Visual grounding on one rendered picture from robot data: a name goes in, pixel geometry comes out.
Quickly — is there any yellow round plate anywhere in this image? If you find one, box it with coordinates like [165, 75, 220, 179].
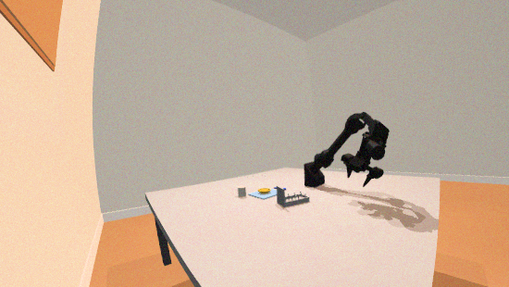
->
[258, 188, 271, 194]

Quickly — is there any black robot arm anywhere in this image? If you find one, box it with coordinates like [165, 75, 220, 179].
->
[308, 112, 390, 175]

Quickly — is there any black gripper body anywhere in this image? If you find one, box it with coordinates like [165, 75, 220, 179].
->
[341, 148, 384, 180]

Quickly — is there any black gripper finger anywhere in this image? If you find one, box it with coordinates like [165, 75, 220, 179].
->
[363, 174, 375, 187]
[343, 162, 353, 178]

